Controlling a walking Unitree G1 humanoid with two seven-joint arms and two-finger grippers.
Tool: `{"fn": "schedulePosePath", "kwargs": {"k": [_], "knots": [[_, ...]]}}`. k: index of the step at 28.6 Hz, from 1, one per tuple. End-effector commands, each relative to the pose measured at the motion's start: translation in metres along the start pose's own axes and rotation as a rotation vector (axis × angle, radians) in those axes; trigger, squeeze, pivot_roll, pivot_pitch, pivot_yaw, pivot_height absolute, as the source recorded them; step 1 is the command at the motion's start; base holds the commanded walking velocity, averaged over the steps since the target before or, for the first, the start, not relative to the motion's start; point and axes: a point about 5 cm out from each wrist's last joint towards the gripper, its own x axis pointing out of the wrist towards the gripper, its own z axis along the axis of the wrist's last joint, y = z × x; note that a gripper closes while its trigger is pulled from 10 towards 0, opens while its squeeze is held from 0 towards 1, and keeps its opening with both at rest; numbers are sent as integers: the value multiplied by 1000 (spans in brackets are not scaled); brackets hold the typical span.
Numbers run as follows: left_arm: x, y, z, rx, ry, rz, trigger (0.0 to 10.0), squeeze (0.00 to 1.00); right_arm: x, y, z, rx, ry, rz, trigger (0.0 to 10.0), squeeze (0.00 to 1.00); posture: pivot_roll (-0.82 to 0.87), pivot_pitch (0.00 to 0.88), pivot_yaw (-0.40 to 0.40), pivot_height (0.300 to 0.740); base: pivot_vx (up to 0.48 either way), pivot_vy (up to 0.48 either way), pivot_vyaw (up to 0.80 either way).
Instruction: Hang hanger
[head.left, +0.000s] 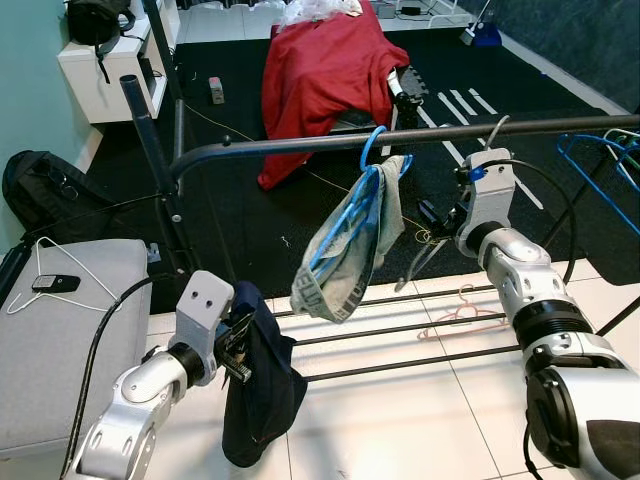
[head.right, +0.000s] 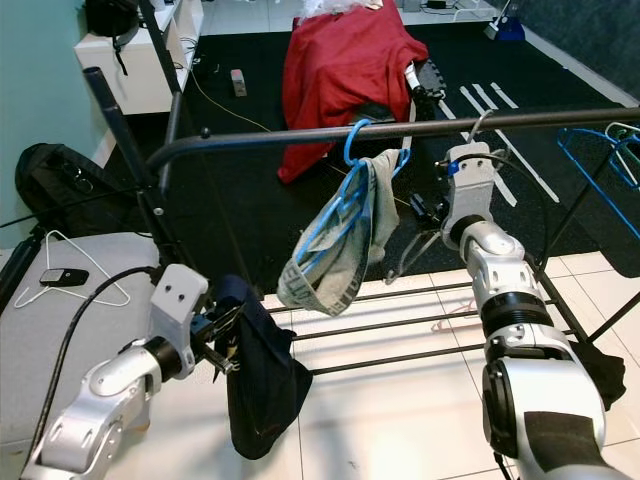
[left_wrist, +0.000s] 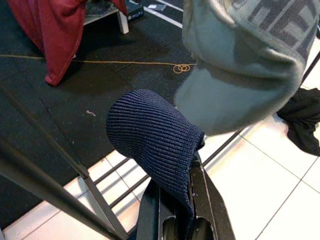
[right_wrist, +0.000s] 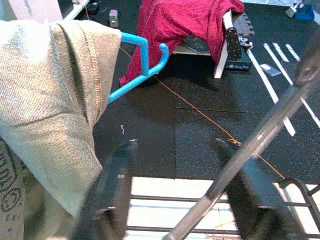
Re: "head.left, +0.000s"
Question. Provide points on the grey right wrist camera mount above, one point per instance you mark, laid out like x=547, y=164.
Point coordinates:
x=490, y=195

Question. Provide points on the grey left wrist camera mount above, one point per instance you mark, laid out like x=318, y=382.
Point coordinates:
x=200, y=310

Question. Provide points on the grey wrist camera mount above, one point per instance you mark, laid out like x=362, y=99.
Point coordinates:
x=490, y=195
x=200, y=310

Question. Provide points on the blue hanger carrying grey garment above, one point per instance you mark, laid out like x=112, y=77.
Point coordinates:
x=370, y=140

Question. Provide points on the blue mop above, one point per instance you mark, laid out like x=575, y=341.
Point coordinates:
x=485, y=35

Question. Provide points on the grey upholstered ottoman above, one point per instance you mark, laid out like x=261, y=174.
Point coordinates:
x=50, y=370

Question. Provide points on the black backpack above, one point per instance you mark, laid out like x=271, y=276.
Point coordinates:
x=45, y=190

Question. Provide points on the small black remote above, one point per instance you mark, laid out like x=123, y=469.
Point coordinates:
x=55, y=283

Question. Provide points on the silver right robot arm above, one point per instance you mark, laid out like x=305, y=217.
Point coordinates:
x=540, y=310

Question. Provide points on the black shoulder bag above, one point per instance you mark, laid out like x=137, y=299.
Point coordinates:
x=98, y=20

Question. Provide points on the black carpet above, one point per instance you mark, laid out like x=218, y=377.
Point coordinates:
x=240, y=220

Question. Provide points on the blue plastic hanger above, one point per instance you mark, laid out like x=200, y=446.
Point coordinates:
x=570, y=139

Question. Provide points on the small grey remote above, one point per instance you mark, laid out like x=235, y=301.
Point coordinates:
x=216, y=90

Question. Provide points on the black white machine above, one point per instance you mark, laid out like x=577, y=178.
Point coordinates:
x=408, y=87

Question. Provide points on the red cloth cover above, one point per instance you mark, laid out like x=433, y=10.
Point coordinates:
x=320, y=80

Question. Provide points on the black flat device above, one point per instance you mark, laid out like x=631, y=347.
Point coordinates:
x=12, y=268

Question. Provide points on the white plastic bag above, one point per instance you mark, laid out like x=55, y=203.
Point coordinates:
x=320, y=8

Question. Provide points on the grey garment with lettering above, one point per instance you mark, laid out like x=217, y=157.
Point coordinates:
x=345, y=280

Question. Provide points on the black metal clothes rack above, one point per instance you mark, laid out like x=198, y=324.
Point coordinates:
x=400, y=139

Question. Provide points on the grey metal bracket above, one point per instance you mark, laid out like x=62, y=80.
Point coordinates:
x=154, y=252

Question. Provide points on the white shelf unit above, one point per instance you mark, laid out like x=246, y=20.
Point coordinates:
x=100, y=85

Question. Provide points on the navy garment with gold print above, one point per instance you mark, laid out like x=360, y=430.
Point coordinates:
x=265, y=390

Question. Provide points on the white floor strip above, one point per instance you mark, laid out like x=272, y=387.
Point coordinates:
x=440, y=135

